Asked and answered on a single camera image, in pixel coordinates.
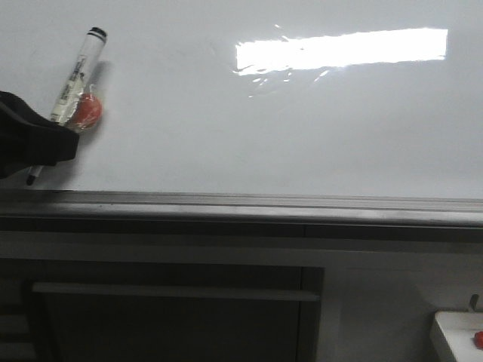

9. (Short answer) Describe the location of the white whiteboard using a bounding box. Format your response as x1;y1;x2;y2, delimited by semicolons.
1;1;482;199

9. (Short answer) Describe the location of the red round magnet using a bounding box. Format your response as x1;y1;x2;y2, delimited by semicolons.
66;84;103;133

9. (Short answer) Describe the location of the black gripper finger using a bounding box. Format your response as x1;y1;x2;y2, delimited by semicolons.
1;91;79;179

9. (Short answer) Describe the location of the grey whiteboard tray rail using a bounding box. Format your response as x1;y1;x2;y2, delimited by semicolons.
1;189;482;228

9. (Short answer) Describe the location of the white box with red button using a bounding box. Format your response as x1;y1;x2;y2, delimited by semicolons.
430;294;482;362

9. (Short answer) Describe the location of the dark panel under whiteboard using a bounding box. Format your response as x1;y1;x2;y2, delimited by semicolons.
1;259;324;361

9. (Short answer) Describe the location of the white black whiteboard marker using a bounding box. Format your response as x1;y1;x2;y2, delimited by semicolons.
26;26;109;186

